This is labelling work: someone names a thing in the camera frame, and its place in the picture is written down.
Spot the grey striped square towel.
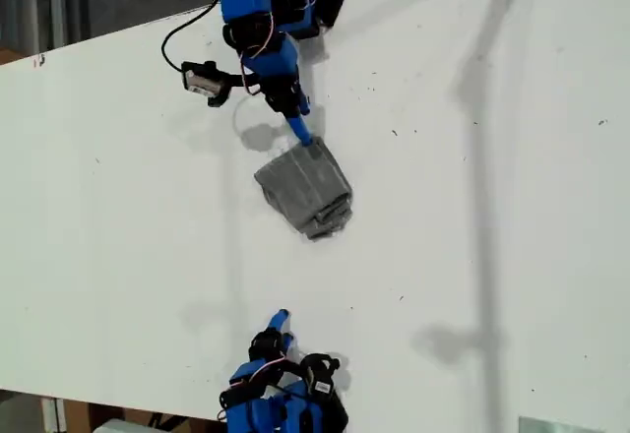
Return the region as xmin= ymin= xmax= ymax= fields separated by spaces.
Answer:
xmin=252 ymin=135 xmax=355 ymax=243

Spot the white plastic container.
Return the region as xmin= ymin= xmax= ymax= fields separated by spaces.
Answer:
xmin=92 ymin=417 xmax=153 ymax=433

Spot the black camera stalk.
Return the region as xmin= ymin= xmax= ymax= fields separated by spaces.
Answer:
xmin=223 ymin=70 xmax=265 ymax=97

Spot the black camera box white label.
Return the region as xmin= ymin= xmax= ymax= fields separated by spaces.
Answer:
xmin=298 ymin=351 xmax=343 ymax=398
xmin=180 ymin=59 xmax=232 ymax=109

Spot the black camera cable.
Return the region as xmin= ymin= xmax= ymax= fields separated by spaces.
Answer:
xmin=159 ymin=0 xmax=221 ymax=78

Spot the grey metal frame post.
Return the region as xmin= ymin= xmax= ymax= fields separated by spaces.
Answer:
xmin=45 ymin=0 xmax=69 ymax=54

